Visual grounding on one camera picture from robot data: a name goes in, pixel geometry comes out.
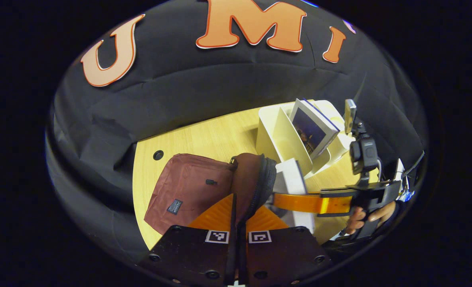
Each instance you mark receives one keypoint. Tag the maroon schoolbag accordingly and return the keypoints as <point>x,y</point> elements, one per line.
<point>188,187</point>

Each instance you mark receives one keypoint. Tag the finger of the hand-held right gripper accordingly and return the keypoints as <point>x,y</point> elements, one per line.
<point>307,203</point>

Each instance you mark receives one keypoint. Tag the white book night scene cover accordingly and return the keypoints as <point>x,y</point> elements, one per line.
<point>311,131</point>

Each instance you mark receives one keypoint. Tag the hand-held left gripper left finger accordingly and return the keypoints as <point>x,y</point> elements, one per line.
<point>232,259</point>

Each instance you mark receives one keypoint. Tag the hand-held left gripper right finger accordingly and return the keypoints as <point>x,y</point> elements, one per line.
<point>243,259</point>

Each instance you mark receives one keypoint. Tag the white book portrait cover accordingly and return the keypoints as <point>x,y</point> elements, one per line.
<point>291,177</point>

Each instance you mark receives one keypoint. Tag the white plastic bookshelf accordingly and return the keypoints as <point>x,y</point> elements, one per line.
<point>283,139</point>

